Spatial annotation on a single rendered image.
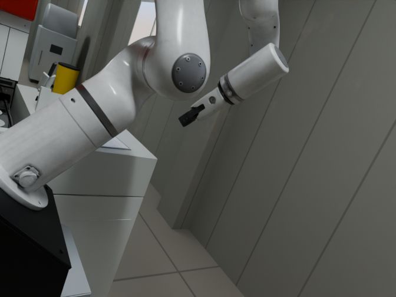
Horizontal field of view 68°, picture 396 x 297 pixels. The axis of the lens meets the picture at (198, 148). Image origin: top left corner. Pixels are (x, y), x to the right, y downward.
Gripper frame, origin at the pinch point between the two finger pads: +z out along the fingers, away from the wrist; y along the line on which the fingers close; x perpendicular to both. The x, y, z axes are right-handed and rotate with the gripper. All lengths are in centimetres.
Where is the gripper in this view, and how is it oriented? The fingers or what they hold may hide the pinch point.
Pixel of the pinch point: (186, 119)
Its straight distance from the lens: 88.0
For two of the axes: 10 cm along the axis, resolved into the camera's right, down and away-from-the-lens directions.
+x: -5.1, -8.6, -0.3
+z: -7.4, 4.2, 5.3
